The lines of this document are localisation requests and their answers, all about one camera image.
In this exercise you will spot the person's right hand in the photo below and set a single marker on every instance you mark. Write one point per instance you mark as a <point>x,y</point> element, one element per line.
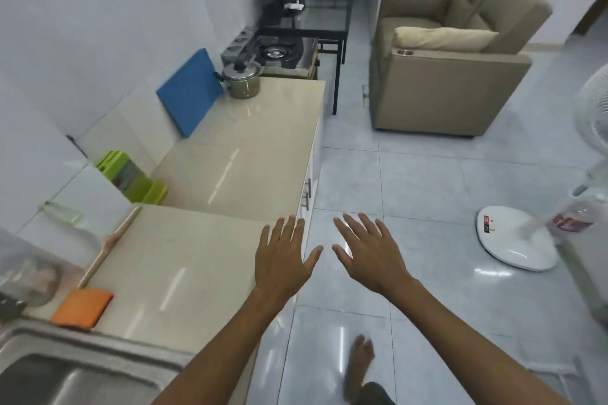
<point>377,260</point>

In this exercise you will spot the wooden rolling pin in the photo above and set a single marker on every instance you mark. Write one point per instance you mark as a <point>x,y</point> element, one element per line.
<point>110,244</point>

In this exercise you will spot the person's right middle finger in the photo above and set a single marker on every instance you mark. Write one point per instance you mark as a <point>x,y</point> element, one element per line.
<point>356,226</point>

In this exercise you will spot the clear glass jar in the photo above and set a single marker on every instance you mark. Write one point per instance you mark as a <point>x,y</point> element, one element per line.
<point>28,279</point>

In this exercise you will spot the person's left middle finger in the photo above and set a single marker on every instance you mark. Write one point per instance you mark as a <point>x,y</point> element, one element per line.
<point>290,231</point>

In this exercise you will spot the person's right forearm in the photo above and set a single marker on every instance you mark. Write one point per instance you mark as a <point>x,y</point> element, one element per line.
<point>465,347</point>

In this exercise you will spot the white kitchen cabinet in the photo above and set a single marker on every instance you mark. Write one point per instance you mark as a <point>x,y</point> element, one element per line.
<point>314,153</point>

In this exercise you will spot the person's left thumb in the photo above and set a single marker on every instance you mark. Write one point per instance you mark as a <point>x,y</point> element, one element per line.
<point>313,257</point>

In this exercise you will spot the small white red bottle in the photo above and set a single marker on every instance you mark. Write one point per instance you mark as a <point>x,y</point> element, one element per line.
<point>295,2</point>

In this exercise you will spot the black glass-top table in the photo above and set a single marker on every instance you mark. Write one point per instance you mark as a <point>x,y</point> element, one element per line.
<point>327,32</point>

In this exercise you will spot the beige armchair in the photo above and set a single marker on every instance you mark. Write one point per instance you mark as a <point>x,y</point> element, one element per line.
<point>451,91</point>

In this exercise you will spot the person's left forearm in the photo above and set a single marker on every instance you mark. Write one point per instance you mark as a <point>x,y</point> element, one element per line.
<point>223,352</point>

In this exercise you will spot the person's bare foot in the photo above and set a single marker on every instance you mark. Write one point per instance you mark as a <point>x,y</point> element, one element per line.
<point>357,366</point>

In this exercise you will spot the person's left hand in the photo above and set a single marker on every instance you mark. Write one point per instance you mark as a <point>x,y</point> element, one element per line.
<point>280,262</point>

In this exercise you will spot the small beige back cushion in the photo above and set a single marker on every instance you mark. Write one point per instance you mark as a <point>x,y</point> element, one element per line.
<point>463,13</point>

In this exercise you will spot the orange sponge cloth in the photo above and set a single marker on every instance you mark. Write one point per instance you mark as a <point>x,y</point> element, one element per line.
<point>81,307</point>

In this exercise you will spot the white standing fan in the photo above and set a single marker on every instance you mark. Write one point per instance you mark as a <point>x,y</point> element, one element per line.
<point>517,243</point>

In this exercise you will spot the person's dark shorts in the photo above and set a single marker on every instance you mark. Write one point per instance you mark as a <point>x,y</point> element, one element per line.
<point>377,395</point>

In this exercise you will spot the blue cutting board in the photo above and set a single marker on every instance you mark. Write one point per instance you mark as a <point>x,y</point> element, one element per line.
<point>190,91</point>

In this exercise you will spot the steel pot with lid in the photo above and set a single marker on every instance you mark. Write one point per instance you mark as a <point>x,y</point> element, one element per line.
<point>243,82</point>

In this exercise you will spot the person's right thumb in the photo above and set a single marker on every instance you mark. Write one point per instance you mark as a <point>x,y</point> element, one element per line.
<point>343,257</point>

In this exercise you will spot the person's left little finger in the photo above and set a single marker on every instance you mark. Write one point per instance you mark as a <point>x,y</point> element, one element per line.
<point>265,238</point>

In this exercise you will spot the cream pillow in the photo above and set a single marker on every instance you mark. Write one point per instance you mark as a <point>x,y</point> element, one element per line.
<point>446,38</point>

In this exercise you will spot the stainless steel sink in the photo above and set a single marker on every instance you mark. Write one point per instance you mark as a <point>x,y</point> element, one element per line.
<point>57,366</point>

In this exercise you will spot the steel gas stove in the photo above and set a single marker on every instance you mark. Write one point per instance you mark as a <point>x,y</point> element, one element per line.
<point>278,53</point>

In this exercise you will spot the clear plastic bottle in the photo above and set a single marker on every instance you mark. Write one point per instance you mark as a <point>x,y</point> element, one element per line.
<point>577,217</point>

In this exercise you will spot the person's right little finger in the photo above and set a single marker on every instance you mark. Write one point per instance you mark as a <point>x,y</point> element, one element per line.
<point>383,234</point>

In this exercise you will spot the clear glass dish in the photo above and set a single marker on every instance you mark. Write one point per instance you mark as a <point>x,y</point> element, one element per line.
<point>61,212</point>

